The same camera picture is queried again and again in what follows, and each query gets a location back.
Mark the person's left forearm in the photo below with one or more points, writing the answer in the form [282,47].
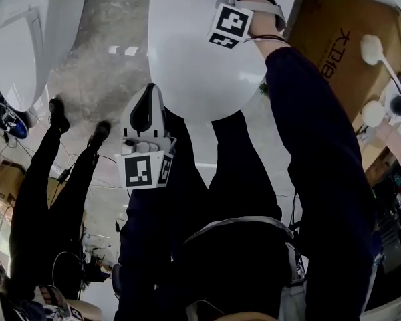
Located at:
[143,246]

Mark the person's right leg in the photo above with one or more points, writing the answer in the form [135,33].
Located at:
[244,172]

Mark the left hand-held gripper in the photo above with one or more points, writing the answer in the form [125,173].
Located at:
[138,172]

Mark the dark cluttered equipment rack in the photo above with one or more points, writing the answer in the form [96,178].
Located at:
[397,212]

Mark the brown cardboard box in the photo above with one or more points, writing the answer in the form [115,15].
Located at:
[347,28]

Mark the person's left leg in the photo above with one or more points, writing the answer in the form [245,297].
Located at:
[187,206]

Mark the person's leg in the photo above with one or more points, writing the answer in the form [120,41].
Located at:
[187,206]
[244,172]

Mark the person's right forearm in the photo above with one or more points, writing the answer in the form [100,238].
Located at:
[307,119]

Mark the grey fluffy duster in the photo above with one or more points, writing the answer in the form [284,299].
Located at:
[398,104]

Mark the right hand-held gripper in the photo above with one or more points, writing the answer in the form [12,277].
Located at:
[229,25]

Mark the small cardboard box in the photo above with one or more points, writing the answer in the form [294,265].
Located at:
[8,179]

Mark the white toilet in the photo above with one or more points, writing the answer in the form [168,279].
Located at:
[20,55]

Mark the pink plastic container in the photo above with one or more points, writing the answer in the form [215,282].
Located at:
[397,142]

